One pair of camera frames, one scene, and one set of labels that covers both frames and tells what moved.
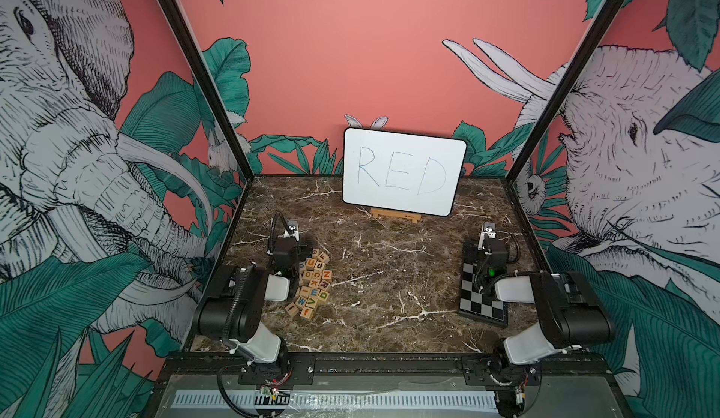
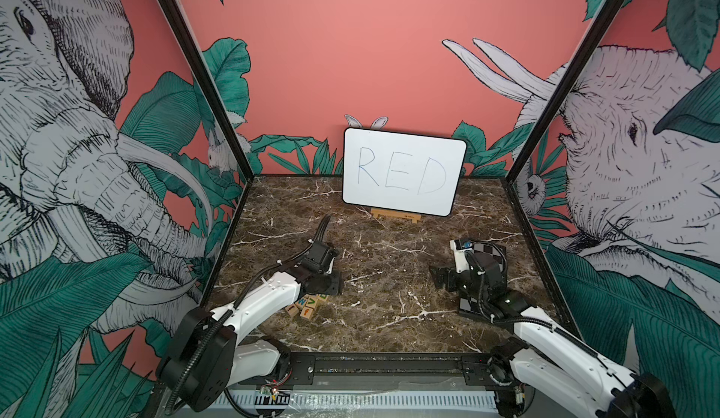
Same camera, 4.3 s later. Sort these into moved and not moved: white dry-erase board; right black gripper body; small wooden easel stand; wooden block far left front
Moved: right black gripper body
Not moved: small wooden easel stand; wooden block far left front; white dry-erase board
